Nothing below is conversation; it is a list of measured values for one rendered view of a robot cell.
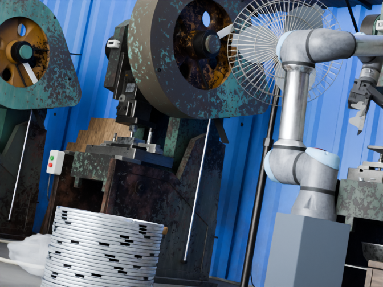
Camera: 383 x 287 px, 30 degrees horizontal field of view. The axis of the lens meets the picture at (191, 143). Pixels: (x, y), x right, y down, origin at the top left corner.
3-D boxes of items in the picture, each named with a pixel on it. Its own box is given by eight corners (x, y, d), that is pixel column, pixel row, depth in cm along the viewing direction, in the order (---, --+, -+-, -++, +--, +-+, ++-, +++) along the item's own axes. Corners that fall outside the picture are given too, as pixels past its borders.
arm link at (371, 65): (362, 45, 286) (372, 57, 291) (355, 67, 281) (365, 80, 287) (381, 42, 280) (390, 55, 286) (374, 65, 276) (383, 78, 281)
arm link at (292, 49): (293, 185, 239) (310, 24, 241) (259, 181, 249) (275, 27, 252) (314, 187, 247) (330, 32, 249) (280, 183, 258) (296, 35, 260)
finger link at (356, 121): (346, 131, 283) (351, 109, 281) (361, 135, 281) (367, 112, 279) (345, 132, 280) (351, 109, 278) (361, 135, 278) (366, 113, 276)
